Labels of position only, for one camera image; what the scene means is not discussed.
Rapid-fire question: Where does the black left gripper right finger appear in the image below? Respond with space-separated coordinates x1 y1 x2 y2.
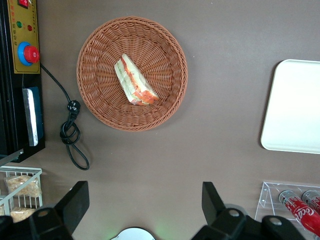
191 181 262 240

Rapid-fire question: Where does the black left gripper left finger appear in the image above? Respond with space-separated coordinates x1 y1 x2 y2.
28 181 90 240

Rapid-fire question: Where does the triangle sandwich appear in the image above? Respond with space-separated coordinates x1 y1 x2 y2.
114 53 160 106

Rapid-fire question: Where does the cream rectangular tray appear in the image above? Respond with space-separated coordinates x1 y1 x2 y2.
260 59 320 155

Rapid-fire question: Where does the brown round wicker basket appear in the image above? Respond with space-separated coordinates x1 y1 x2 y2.
76 16 189 133

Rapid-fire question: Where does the clear acrylic bottle rack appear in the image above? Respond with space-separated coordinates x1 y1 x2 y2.
254 181 320 227

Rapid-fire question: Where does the clear bag of tan snacks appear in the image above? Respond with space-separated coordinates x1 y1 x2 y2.
5 174 42 198
9 206 37 224

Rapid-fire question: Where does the grey metal bar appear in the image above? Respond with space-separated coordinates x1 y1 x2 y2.
0 149 25 167

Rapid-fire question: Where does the red cola bottle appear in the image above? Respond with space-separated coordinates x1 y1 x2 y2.
278 189 320 237
301 189 320 215

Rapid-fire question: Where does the black machine yellow control panel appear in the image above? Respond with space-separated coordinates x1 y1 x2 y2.
0 0 46 163

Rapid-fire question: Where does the white wire rack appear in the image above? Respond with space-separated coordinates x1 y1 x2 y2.
0 165 43 218

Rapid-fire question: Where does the black power cable with plug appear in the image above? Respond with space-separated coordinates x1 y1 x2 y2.
39 63 90 171

